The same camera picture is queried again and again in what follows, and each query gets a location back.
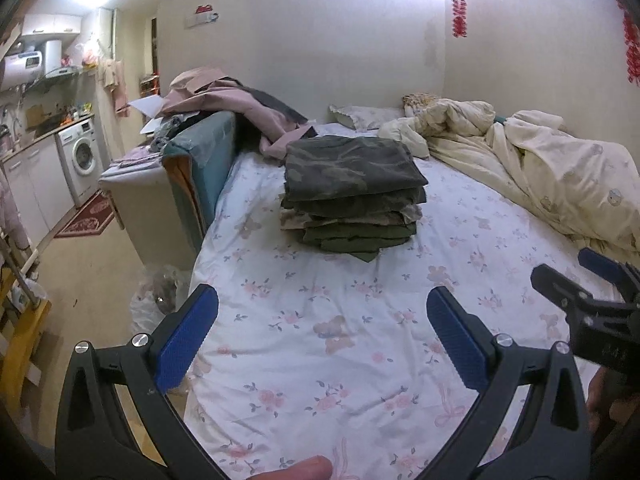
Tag pink cloth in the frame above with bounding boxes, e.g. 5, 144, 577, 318
160, 66, 319, 162

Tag person's left hand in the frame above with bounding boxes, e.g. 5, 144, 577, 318
245, 455, 334, 480

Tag pink hanging towel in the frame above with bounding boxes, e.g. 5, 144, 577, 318
97, 57, 131, 119

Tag cream printed quilt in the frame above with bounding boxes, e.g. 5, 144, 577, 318
377, 100, 640, 257

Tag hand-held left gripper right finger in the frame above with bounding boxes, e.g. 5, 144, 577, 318
425, 286, 594, 480

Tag clear plastic trash bag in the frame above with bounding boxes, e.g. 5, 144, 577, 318
131, 264, 193, 337

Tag yellow wooden stool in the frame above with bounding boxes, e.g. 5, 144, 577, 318
0, 265, 54, 411

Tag patterned pillow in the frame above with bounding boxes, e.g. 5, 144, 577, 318
402, 92, 442, 112

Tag white water heater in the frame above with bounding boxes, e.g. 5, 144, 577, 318
0, 40, 64, 92

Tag white kitchen base cabinet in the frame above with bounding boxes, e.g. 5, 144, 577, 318
0, 135, 77, 249

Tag red hanging decoration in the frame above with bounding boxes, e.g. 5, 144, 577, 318
617, 0, 640, 84
451, 0, 470, 40

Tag bed with floral sheet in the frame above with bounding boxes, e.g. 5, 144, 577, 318
182, 125, 632, 480

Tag white wall cabinet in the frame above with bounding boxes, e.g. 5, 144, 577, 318
17, 12, 84, 44

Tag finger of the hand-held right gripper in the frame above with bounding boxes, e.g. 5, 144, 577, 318
578, 247, 640, 307
531, 263, 627, 327

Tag grey camouflage pants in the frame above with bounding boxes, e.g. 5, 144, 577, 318
284, 135, 430, 197

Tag red patterned rug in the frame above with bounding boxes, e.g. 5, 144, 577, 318
54, 190, 116, 240

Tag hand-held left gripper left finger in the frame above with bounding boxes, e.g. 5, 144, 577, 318
55, 284, 232, 480

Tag person's right hand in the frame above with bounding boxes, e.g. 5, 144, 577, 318
586, 371, 618, 439

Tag olive green pants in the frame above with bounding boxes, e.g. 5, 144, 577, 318
302, 222, 418, 244
320, 237, 402, 264

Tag floral pillow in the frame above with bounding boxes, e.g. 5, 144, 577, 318
329, 105, 407, 132

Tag white washing machine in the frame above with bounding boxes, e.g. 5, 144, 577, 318
56, 120, 105, 209

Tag white paper sheet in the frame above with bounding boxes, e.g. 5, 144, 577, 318
127, 95, 166, 119

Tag dark camouflage pants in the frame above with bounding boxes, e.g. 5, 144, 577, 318
281, 185, 427, 217

